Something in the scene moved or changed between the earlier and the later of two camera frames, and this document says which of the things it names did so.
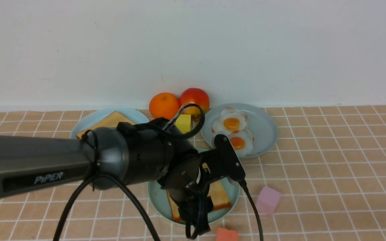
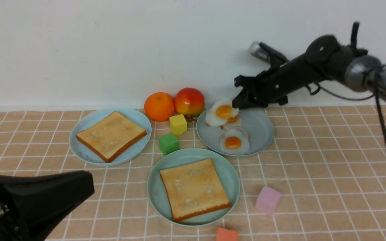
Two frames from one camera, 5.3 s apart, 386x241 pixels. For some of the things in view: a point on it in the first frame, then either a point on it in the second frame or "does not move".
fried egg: [231, 121] to [220, 112]
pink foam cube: [267, 201] does not move
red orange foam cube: [223, 234] does not move
